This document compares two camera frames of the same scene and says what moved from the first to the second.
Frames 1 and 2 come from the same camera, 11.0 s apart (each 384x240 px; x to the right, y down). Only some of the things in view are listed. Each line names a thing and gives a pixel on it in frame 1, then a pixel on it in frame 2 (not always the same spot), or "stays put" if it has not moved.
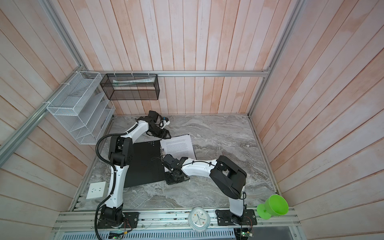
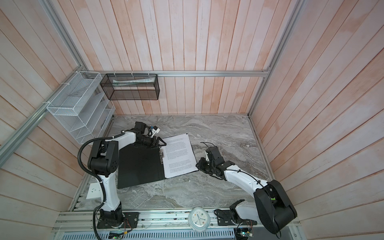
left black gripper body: x=158 y=132 to x=148 y=141
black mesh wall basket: x=131 y=86 stays put
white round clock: x=199 y=219 stays put
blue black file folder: x=146 y=167 stays put
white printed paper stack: x=180 y=147 stays put
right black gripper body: x=171 y=177 to x=206 y=166
